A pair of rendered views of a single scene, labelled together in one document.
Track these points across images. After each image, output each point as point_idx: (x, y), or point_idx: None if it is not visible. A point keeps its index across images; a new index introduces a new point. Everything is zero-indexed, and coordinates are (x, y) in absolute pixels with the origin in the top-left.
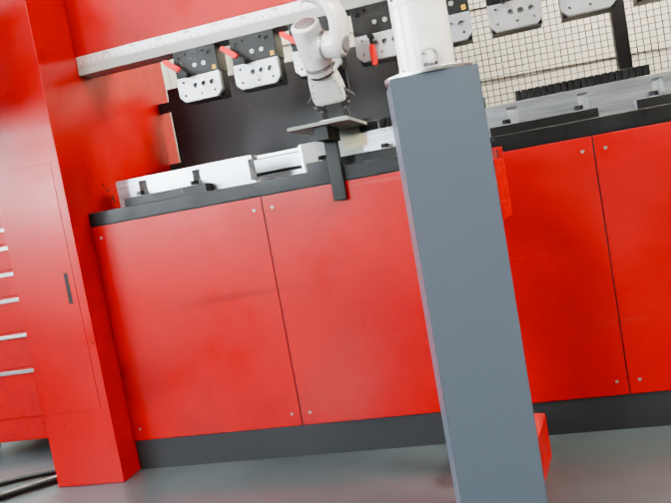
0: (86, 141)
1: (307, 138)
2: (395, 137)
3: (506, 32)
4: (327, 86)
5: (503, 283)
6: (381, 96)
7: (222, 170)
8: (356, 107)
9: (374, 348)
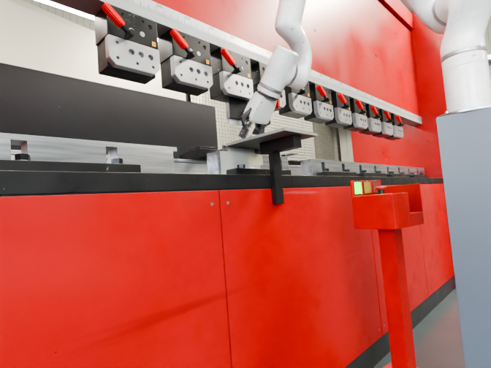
0: None
1: None
2: (466, 149)
3: (316, 119)
4: (269, 107)
5: None
6: (178, 139)
7: (145, 155)
8: (160, 141)
9: (291, 341)
